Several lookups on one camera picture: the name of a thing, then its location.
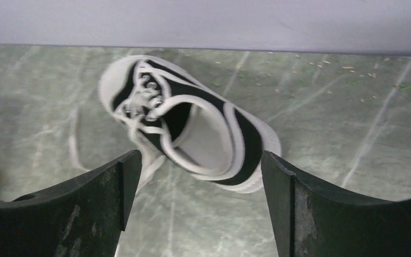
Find white shoelace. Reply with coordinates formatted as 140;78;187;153
67;106;167;194

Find black and white sneaker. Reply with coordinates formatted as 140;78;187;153
98;55;281;194

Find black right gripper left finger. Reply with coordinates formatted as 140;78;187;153
0;150;142;256

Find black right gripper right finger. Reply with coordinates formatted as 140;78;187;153
261;151;411;257

